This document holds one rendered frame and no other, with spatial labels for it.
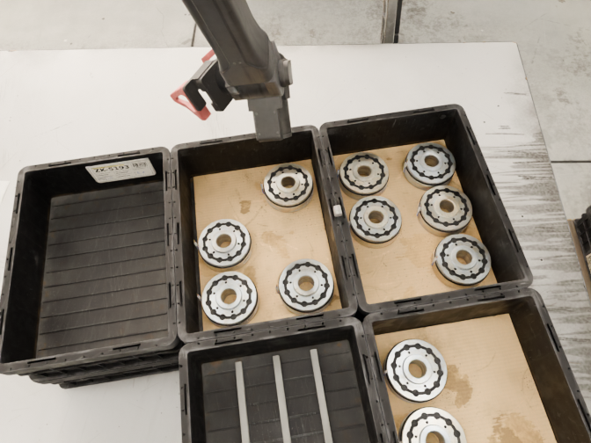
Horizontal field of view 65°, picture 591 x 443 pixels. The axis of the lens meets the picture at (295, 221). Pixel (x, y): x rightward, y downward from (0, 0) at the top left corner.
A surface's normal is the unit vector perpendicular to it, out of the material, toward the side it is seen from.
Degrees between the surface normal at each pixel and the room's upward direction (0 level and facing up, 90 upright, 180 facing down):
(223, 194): 0
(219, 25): 107
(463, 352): 0
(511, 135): 0
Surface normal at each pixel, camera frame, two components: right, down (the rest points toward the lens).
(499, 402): -0.04, -0.45
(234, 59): 0.04, 0.98
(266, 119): -0.11, 0.44
